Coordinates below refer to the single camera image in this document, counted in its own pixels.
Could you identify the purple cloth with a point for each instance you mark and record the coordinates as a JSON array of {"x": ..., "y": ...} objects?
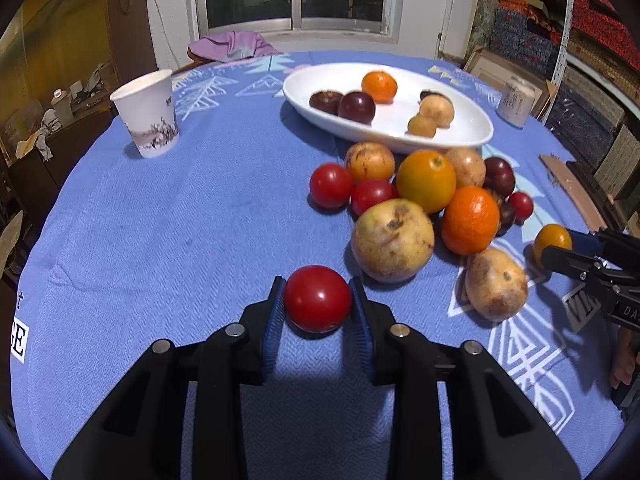
[{"x": 225, "y": 47}]

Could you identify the yellow-orange round citrus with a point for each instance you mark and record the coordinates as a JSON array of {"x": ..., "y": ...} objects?
[{"x": 428, "y": 179}]

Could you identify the small mandarin on plate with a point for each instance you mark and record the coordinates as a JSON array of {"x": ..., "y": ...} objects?
[{"x": 380, "y": 86}]

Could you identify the dark brown mangosteen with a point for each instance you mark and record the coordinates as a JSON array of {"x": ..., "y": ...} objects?
[
  {"x": 506, "y": 212},
  {"x": 327, "y": 101}
]

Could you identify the white drink can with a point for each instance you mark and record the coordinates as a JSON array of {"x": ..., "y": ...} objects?
[{"x": 517, "y": 101}]

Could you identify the person's right hand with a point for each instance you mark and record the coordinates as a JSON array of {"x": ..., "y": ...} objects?
[{"x": 625, "y": 359}]

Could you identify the white paper cup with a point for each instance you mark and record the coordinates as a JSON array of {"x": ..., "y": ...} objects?
[{"x": 146, "y": 106}]

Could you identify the tan spotted round fruit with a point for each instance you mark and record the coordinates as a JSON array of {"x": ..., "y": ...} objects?
[{"x": 495, "y": 284}]

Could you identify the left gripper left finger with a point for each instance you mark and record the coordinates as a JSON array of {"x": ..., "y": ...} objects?
[{"x": 137, "y": 430}]

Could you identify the dark purple plum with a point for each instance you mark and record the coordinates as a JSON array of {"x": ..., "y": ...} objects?
[
  {"x": 499, "y": 176},
  {"x": 357, "y": 106}
]

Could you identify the small red tomato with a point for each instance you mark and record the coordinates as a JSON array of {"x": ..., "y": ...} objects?
[{"x": 523, "y": 206}]

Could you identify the small tan fruit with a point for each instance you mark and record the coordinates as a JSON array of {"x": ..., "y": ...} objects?
[{"x": 423, "y": 126}]

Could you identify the white oval plate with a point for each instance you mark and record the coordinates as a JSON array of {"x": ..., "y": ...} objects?
[{"x": 470, "y": 128}]

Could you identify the blue patterned tablecloth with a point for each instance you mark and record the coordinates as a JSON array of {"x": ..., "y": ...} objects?
[{"x": 176, "y": 246}]

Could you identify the dark wrinkled fruit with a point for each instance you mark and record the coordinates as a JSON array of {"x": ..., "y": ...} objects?
[{"x": 425, "y": 93}]

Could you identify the shelf with fabric boxes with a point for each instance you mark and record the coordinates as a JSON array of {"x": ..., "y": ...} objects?
[{"x": 583, "y": 47}]

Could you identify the orange-tan spotted fruit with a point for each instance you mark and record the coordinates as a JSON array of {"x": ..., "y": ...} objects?
[{"x": 370, "y": 161}]

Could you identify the large pale spotted apple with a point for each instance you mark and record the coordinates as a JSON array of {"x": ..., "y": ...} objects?
[{"x": 393, "y": 240}]

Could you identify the large orange mandarin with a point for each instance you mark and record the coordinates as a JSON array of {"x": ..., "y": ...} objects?
[{"x": 470, "y": 221}]

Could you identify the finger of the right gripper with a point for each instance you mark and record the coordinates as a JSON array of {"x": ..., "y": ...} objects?
[
  {"x": 586, "y": 244},
  {"x": 583, "y": 268}
]

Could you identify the pale tan round fruit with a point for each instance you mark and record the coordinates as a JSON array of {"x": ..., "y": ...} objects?
[{"x": 440, "y": 109}]

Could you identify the small yellow-orange tomato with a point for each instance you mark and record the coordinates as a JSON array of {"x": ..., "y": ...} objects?
[{"x": 551, "y": 235}]

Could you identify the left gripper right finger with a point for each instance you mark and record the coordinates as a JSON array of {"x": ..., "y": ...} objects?
[{"x": 496, "y": 432}]

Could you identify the wooden glass cabinet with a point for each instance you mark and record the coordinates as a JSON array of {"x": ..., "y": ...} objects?
[{"x": 48, "y": 45}]

